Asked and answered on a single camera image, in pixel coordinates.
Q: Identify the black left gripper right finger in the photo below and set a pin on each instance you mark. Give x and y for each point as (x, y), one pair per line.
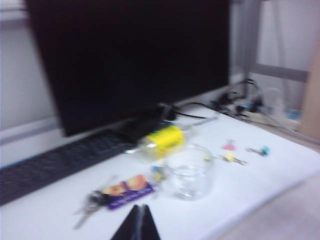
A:
(148, 227)

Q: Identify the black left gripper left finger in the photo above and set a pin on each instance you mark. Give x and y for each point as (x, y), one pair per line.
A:
(127, 227)

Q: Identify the round transparent plastic box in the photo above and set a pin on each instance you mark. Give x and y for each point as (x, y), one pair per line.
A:
(190, 175)

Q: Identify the black key fob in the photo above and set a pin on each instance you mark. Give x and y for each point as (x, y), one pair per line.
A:
(98, 197)

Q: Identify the bunch of metal keys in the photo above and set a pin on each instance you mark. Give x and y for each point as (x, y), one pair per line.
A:
(85, 215)

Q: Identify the transparent plastic lid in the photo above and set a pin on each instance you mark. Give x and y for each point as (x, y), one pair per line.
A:
(147, 152)

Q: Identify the black keyboard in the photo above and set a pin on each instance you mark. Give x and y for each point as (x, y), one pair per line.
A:
(62, 160)

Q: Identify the white desk riser board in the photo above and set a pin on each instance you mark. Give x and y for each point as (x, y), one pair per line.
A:
(250, 187)

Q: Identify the pink binder clip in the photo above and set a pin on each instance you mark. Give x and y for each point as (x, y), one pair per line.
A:
(229, 146)

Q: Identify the teal binder clip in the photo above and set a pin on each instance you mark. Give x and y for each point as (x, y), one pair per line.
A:
(265, 150)

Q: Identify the black computer monitor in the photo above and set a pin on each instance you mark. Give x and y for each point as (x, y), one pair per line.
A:
(125, 62)

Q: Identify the light brown board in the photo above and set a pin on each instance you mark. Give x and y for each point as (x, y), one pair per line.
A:
(311, 100)

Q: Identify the aluminium partition post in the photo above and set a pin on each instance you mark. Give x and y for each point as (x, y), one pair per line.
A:
(250, 37)

